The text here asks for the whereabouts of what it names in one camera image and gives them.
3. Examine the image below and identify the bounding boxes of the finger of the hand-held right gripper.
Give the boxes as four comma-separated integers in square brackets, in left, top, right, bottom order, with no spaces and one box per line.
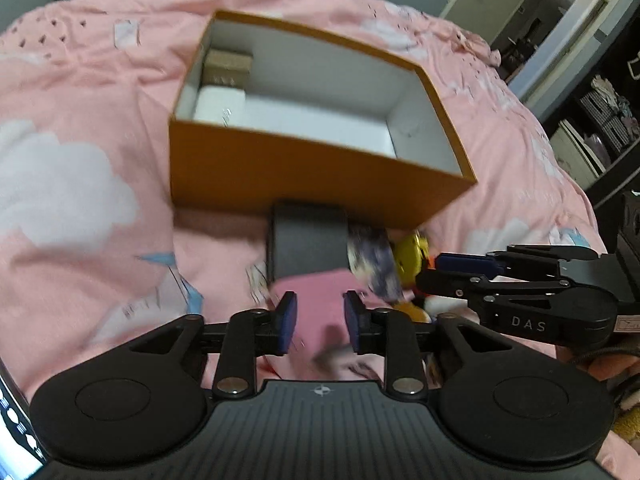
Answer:
[434,244,601,281]
[416,270,571,302]

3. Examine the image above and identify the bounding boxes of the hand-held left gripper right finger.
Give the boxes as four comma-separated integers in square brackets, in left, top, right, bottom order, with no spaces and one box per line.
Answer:
[342,290,506,401]

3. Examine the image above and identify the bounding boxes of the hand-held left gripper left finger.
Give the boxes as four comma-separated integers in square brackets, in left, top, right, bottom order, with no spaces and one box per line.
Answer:
[127,291,298,401]

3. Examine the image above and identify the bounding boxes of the printed card box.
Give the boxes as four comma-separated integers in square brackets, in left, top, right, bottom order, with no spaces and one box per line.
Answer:
[345,227,401,303]

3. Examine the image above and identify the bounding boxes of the dark grey box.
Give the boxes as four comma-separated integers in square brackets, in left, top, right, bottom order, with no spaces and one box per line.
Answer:
[265,201,349,283]

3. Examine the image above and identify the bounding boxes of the orange cardboard box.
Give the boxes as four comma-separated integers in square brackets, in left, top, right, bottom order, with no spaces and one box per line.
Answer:
[167,9,478,233]

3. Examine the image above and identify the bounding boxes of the yellow tape measure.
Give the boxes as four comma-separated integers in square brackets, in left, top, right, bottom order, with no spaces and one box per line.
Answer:
[392,232,431,286]

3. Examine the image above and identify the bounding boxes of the yellow plush toy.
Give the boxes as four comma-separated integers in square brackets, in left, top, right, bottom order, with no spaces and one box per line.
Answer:
[612,400,640,441]

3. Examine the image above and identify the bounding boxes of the storage shelf with baskets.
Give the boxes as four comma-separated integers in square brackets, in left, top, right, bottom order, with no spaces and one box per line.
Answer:
[545,50,640,196]

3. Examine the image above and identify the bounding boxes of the small white box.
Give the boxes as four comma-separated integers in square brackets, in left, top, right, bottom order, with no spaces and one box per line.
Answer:
[192,86,247,126]

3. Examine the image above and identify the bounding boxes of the small gold box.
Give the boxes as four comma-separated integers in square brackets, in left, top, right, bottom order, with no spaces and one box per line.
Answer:
[202,49,254,86]

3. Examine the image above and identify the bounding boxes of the white door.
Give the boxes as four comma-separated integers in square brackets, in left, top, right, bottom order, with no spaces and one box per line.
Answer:
[439,0,553,43]

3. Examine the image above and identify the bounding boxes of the phone screen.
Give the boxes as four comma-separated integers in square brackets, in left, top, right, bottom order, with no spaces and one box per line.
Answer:
[0,370,48,466]

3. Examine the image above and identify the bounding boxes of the black cable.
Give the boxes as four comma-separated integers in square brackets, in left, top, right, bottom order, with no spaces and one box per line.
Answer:
[560,345,626,366]

